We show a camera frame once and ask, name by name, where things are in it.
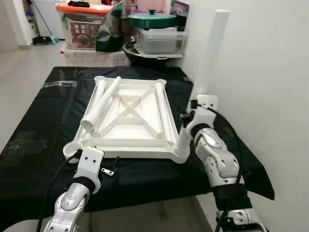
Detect white plastic children tabletop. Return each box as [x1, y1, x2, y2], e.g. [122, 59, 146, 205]
[63, 76, 191, 164]

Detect black tablecloth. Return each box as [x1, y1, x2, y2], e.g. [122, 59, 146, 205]
[0, 66, 276, 225]

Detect clear plastic bin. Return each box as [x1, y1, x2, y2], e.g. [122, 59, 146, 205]
[134, 28, 188, 56]

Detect black wok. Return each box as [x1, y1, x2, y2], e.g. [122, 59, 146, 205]
[122, 41, 182, 66]

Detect beige cloth cover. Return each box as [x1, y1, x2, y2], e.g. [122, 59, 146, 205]
[60, 47, 127, 67]

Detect dark green pot lid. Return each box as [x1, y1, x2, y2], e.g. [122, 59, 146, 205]
[127, 10, 178, 29]

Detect broom with teal head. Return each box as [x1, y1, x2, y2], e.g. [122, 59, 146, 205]
[31, 0, 58, 45]

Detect black dustpan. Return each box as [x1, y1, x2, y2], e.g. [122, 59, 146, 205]
[31, 35, 51, 45]

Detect pink box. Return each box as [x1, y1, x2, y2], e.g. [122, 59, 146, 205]
[130, 0, 169, 13]

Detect white appliance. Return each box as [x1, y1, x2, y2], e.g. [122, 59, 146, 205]
[34, 0, 61, 38]

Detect storage box with orange lid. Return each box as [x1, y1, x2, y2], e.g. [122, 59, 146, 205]
[55, 2, 112, 50]

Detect small black pouch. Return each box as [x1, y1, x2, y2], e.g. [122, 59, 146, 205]
[68, 1, 90, 8]

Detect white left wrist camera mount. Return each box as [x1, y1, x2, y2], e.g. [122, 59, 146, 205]
[76, 147, 105, 193]

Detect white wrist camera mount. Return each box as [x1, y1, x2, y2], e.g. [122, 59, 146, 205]
[186, 95, 219, 142]
[76, 147, 105, 193]

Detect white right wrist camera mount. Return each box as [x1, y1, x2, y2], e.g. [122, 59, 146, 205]
[186, 95, 219, 142]

